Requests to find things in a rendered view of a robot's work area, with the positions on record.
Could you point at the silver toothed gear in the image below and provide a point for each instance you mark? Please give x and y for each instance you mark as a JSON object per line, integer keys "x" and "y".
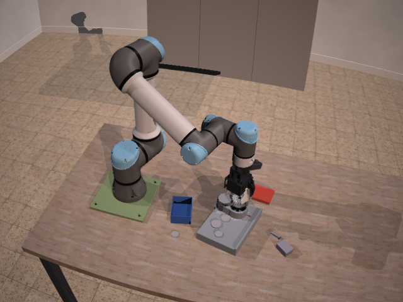
{"x": 236, "y": 201}

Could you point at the red flat rectangular block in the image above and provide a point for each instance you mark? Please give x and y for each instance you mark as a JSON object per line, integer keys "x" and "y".
{"x": 263, "y": 194}

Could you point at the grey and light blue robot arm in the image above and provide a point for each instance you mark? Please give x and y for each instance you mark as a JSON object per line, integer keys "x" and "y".
{"x": 133, "y": 69}

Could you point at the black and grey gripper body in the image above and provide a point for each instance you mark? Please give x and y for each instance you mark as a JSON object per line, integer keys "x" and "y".
{"x": 237, "y": 183}

